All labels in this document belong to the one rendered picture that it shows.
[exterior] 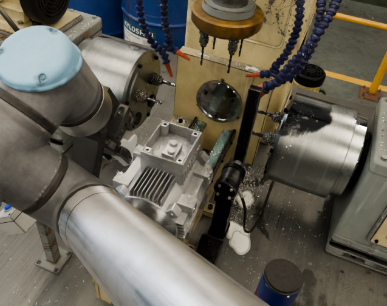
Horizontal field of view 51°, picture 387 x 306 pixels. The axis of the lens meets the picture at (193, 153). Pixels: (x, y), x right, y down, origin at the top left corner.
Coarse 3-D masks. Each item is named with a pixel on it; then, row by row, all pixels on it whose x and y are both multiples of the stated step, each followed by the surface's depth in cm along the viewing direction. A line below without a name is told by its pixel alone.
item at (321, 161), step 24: (288, 120) 100; (312, 120) 99; (336, 120) 99; (360, 120) 101; (288, 144) 99; (312, 144) 98; (336, 144) 97; (360, 144) 97; (288, 168) 102; (312, 168) 99; (336, 168) 97; (312, 192) 106; (336, 192) 103
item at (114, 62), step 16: (80, 48) 115; (96, 48) 113; (112, 48) 114; (128, 48) 114; (144, 48) 117; (96, 64) 111; (112, 64) 110; (128, 64) 110; (144, 64) 114; (112, 80) 110; (128, 80) 109; (144, 80) 118; (160, 80) 121; (128, 96) 112; (144, 96) 114; (144, 112) 126; (128, 128) 119
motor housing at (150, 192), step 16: (144, 176) 88; (160, 176) 89; (192, 176) 94; (128, 192) 87; (144, 192) 85; (160, 192) 86; (176, 192) 88; (192, 192) 91; (144, 208) 100; (160, 208) 84; (160, 224) 98; (176, 224) 86
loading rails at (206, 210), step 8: (192, 128) 130; (200, 128) 130; (224, 136) 128; (232, 136) 127; (200, 144) 135; (216, 144) 125; (224, 144) 125; (232, 144) 132; (216, 152) 122; (224, 152) 121; (224, 160) 127; (216, 168) 117; (216, 176) 122; (208, 192) 117; (208, 200) 123; (208, 208) 119; (200, 216) 118; (208, 216) 119; (184, 240) 105; (192, 248) 107; (96, 288) 95; (104, 296) 96
